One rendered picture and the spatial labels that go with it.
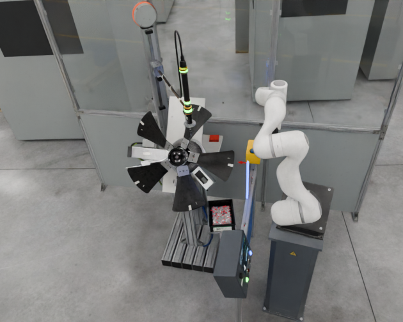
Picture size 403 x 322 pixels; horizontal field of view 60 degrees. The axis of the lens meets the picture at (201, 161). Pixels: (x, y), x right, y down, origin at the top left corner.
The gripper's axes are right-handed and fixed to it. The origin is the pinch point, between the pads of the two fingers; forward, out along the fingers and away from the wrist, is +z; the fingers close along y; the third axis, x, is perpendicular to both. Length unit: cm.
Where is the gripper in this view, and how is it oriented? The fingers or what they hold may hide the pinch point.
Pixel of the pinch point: (275, 132)
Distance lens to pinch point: 204.2
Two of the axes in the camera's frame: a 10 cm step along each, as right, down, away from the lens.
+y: 2.0, -6.6, 7.2
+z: 0.7, 7.4, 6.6
